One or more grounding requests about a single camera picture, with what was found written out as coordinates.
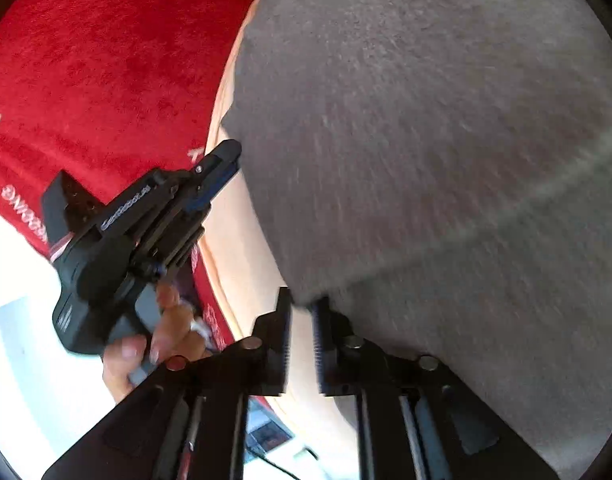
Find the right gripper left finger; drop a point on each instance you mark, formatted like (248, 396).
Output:
(257, 364)

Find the grey knit sweater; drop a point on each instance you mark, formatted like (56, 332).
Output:
(442, 169)

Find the red wedding bedspread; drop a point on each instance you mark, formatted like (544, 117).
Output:
(105, 90)

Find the cream fleece blanket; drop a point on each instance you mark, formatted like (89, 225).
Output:
(245, 281)

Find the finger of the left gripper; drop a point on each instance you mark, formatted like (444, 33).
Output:
(214, 172)

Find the person's left hand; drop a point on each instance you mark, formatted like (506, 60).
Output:
(173, 336)

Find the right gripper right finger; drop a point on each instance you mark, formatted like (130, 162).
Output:
(345, 361)

